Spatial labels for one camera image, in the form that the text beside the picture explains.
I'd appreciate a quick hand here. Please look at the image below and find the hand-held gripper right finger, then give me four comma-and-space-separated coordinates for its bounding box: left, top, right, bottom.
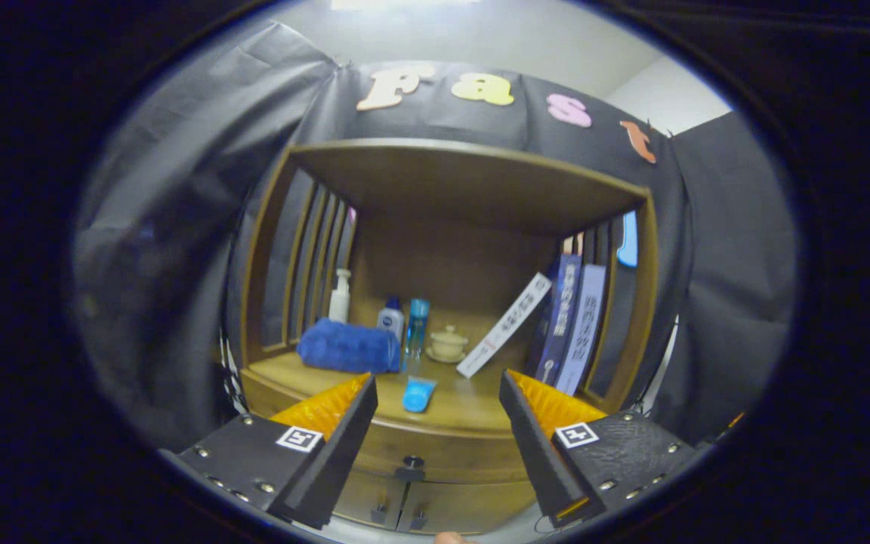
499, 369, 696, 527

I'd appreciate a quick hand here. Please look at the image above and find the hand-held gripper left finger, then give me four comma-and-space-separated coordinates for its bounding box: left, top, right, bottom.
174, 372, 378, 530

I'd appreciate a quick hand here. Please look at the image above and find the wooden drawer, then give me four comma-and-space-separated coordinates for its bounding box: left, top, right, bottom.
344, 416, 534, 484

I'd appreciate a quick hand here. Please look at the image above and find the blue squeeze tube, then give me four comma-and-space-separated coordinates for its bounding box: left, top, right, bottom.
403, 376, 437, 413

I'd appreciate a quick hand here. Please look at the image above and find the wooden cabinet door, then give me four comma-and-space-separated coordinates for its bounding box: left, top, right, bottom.
333, 467, 410, 530
397, 480, 539, 536

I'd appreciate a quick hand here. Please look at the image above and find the wooden countertop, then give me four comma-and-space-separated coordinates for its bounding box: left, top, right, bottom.
242, 351, 602, 439

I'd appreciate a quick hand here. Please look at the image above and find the wooden cabinet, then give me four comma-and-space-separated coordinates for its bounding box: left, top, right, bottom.
239, 138, 659, 536

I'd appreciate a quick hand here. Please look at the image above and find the folded blue towel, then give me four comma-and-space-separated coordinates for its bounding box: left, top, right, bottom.
298, 318, 402, 374

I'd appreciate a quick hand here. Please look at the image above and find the white book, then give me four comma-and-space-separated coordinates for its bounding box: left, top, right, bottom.
455, 272, 554, 379

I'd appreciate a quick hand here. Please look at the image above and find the lavender book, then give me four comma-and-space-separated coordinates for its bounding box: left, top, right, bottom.
554, 264, 607, 397

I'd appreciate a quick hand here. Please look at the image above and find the dark blue book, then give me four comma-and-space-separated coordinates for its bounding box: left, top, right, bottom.
533, 254, 582, 385

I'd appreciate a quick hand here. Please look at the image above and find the beige lidded teacup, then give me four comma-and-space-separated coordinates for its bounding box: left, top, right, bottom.
426, 325, 470, 364

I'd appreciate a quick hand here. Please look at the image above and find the white lotion bottle blue cap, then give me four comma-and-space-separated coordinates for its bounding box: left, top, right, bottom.
376, 296, 406, 342

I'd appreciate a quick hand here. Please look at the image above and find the clear blue bottle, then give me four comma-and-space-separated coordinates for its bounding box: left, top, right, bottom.
405, 298, 430, 362

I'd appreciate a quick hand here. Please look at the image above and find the white pump bottle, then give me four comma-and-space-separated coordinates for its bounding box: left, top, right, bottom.
329, 268, 352, 324

